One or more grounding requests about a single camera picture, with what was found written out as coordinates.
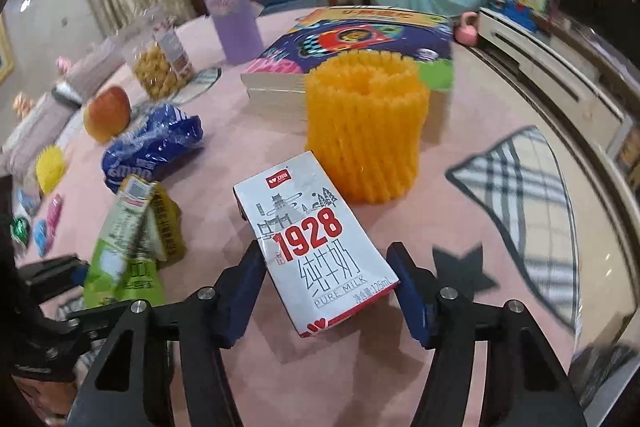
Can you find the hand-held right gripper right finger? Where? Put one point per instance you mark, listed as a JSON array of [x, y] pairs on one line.
[[415, 302]]

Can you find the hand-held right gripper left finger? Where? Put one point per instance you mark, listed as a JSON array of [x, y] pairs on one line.
[[245, 292]]

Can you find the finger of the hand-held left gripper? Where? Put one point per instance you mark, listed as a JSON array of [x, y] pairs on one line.
[[50, 272]]

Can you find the green snack packet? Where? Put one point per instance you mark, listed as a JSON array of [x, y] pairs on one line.
[[122, 257]]

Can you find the red white milk carton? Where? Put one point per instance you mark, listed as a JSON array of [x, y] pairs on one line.
[[310, 247]]

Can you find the white trash bin black bag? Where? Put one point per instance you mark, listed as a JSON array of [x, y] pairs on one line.
[[605, 372]]

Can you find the small blue candy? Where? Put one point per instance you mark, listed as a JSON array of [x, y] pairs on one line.
[[42, 237]]

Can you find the small green candy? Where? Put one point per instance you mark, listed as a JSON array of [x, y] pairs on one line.
[[19, 229]]

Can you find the small pink candy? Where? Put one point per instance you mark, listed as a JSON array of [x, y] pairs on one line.
[[55, 209]]

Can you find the yellow snack packet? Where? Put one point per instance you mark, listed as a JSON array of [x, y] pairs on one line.
[[170, 227]]

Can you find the yellow spiky ball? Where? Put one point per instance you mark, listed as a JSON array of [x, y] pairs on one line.
[[50, 169]]

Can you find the pink sofa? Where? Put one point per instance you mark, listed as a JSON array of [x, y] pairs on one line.
[[45, 117]]

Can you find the blue snack packet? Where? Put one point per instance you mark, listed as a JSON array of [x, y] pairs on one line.
[[150, 147]]

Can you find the red yellow apple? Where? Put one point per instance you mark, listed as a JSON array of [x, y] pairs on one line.
[[107, 114]]

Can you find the orange ribbed cup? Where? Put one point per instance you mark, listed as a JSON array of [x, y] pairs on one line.
[[365, 132]]

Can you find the pink printed tablecloth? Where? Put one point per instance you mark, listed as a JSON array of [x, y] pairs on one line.
[[500, 107]]

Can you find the clear bag of yellow snacks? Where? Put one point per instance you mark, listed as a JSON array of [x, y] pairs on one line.
[[157, 67]]

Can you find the colourful picture book box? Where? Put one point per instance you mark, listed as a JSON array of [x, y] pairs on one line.
[[360, 37]]

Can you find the white television cabinet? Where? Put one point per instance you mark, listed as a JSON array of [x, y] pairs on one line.
[[550, 67]]

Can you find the pink kettlebell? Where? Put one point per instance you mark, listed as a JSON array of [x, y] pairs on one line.
[[467, 31]]

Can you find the purple tumbler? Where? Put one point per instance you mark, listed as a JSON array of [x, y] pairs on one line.
[[230, 7]]

